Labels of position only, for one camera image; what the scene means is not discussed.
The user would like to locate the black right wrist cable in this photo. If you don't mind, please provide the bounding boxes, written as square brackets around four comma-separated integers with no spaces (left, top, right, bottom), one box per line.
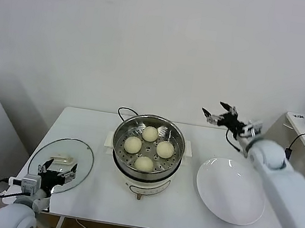
[223,129,245,154]

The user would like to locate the black cooker power cable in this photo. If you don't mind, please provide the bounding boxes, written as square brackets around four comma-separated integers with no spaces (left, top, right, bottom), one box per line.
[116,106,142,124]

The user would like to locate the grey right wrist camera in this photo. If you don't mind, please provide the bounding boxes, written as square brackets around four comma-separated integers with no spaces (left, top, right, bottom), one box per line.
[241,119,264,139]

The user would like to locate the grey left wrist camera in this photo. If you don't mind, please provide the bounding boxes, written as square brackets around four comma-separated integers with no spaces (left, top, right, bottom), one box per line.
[7,171,42,197]

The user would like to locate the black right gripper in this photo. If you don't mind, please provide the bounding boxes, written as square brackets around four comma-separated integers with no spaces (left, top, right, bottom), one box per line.
[199,99,249,138]

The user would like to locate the cream electric cooker base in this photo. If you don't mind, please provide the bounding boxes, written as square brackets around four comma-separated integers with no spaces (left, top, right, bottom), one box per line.
[98,129,196,207]

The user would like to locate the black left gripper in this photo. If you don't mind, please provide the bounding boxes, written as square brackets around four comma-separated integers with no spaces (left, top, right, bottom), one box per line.
[35,157,79,196]

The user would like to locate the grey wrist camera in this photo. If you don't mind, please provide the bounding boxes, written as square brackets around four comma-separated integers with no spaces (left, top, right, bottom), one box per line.
[7,171,42,197]
[241,119,264,139]

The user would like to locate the perforated steel steamer basket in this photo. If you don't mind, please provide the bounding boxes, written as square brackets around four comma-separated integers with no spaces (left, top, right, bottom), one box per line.
[108,110,190,185]

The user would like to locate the cream steamed baozi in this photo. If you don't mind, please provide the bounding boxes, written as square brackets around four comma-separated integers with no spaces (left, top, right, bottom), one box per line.
[133,154,155,174]
[123,135,144,155]
[154,140,176,160]
[141,125,160,144]

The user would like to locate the glass lid cream handle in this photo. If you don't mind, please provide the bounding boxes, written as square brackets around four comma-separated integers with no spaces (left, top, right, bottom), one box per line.
[25,133,96,198]

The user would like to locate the white round plate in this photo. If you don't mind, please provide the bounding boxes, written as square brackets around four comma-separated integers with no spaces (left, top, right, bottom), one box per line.
[190,154,271,228]

